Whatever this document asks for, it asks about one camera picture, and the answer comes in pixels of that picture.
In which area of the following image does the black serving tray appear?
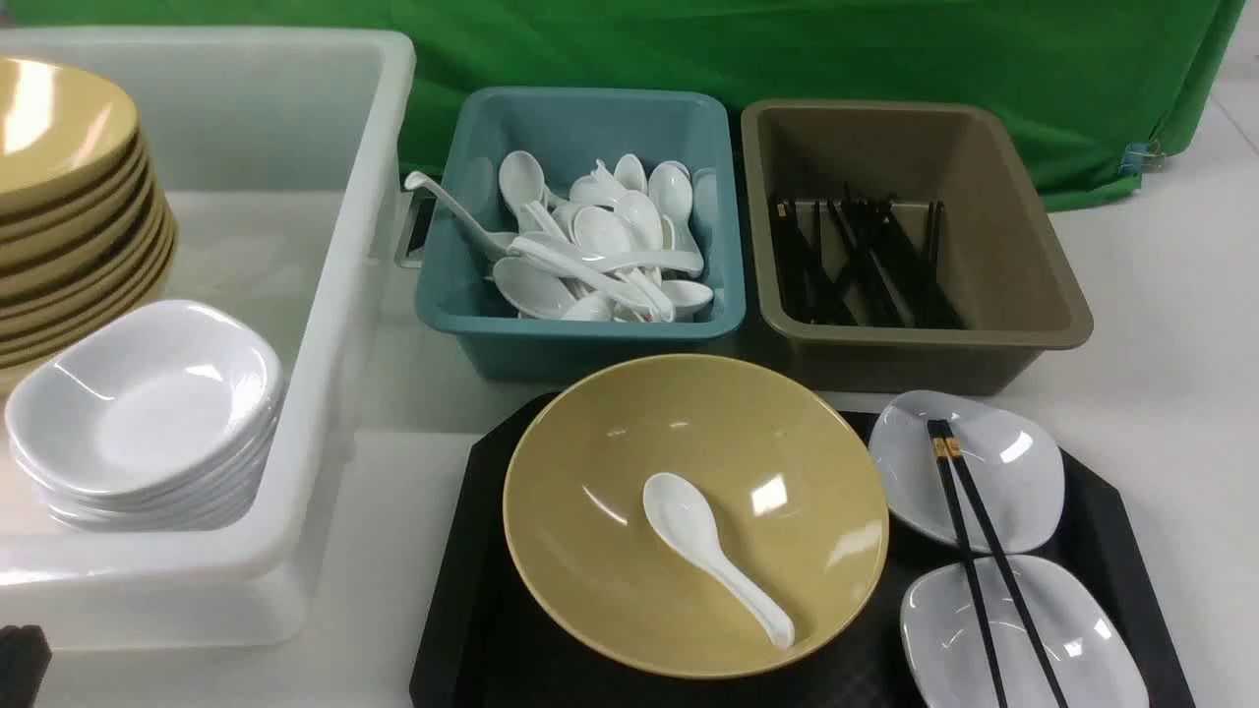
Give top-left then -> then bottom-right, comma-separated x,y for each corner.
409,394 -> 1195,707

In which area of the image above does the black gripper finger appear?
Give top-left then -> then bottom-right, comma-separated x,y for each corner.
1,624 -> 52,707

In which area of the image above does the pile of white spoons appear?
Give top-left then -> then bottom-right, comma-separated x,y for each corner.
488,149 -> 718,323

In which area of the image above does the large white plastic tub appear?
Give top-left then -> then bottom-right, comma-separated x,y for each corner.
3,26 -> 415,654

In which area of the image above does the stack of white dishes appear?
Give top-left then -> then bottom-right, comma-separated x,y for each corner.
4,299 -> 286,533

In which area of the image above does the white soup spoon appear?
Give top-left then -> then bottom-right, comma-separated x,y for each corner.
642,472 -> 796,650

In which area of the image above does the yellow noodle bowl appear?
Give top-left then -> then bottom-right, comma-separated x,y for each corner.
501,354 -> 890,679

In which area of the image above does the brown plastic bin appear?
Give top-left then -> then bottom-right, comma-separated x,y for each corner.
737,100 -> 1094,396

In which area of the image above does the pile of black chopsticks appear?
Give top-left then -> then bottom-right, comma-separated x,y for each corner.
768,183 -> 969,330

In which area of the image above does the teal plastic bin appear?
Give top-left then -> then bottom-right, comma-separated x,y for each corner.
415,87 -> 748,384

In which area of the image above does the blue binder clip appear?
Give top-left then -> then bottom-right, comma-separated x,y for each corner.
1115,140 -> 1168,176

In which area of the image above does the white dish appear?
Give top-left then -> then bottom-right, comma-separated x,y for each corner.
867,391 -> 1065,556
900,556 -> 1151,707

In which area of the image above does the white ladle spoon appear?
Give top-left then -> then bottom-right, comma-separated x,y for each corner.
403,170 -> 517,262

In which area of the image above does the black chopstick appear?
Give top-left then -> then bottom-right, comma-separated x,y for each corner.
939,421 -> 1069,708
927,420 -> 1008,707

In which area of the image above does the stack of yellow bowls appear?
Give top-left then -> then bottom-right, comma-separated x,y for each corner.
1,55 -> 178,393

